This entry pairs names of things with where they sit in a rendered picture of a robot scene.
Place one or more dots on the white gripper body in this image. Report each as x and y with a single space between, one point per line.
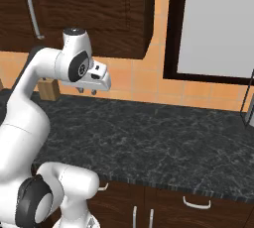
99 84

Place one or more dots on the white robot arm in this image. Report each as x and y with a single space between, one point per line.
23 133

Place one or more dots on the light wooden knife block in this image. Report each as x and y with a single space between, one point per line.
49 90

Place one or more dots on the dark wooden drawer front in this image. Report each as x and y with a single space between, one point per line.
225 202
125 194

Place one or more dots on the dark wooden base cupboard door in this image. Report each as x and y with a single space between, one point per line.
185 222
115 217

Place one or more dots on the dark framed window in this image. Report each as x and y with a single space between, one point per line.
215 23

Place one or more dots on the grey object with black rod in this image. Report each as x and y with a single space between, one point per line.
250 114

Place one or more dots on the dark wooden wall cupboard door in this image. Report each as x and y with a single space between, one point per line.
82 10

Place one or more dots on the dark wooden wall cupboard side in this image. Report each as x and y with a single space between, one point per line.
140 14

